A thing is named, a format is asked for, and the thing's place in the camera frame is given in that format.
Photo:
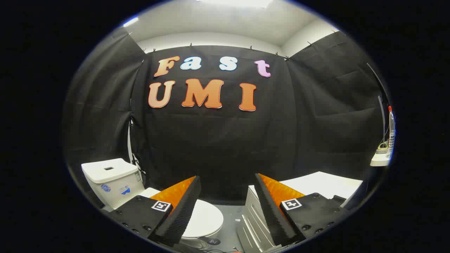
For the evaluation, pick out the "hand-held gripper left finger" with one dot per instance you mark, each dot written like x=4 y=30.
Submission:
x=186 y=211

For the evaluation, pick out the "small white shelf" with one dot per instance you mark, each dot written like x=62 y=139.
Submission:
x=379 y=161

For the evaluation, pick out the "white drawer cabinet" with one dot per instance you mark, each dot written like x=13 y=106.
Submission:
x=316 y=184

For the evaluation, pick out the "black flat object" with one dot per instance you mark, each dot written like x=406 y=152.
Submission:
x=338 y=200

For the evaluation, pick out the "yellow-green item on shelf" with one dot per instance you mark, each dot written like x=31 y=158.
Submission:
x=382 y=149

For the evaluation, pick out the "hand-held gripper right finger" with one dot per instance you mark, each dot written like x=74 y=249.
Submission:
x=270 y=211

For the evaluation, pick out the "bright ceiling light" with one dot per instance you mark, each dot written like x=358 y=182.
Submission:
x=130 y=22
x=235 y=2

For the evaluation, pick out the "white toilet lid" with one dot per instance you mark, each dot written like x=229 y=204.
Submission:
x=207 y=218

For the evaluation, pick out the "black backdrop cloth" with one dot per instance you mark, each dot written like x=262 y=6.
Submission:
x=225 y=147

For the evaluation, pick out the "white toilet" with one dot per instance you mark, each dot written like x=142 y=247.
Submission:
x=112 y=186

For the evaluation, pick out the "white stand pole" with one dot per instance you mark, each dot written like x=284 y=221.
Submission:
x=129 y=147

